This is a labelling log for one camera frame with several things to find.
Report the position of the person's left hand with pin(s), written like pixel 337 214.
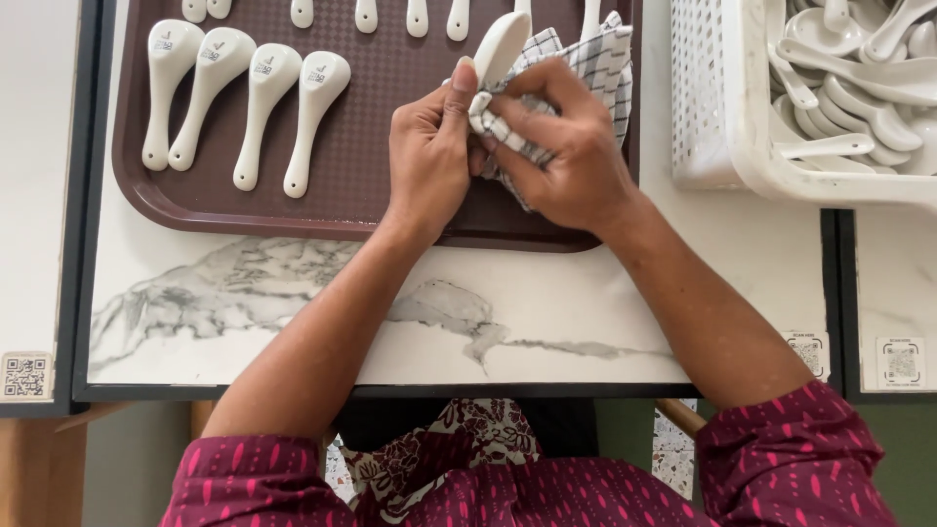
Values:
pixel 424 161

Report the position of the person's right hand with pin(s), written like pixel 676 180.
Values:
pixel 578 161

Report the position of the person's right fingers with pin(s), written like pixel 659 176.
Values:
pixel 531 106

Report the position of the white ceramic soup spoon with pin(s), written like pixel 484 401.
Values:
pixel 505 40

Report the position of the white checkered cloth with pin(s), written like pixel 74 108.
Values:
pixel 602 66

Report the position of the brown plastic tray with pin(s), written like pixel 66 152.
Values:
pixel 366 146

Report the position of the white perforated plastic basket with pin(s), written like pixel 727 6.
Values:
pixel 747 146

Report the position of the rows of white spoons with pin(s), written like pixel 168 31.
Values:
pixel 216 66

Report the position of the floral patterned garment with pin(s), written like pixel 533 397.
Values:
pixel 476 432

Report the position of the pile of white spoons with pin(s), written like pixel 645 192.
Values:
pixel 864 110

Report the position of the wooden chair armrest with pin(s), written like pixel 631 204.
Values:
pixel 681 417
pixel 203 421

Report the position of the square code sticker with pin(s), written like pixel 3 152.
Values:
pixel 901 363
pixel 807 355
pixel 26 376

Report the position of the maroon patterned shirt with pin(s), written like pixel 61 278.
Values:
pixel 527 498

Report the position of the wooden table leg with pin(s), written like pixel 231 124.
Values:
pixel 36 476

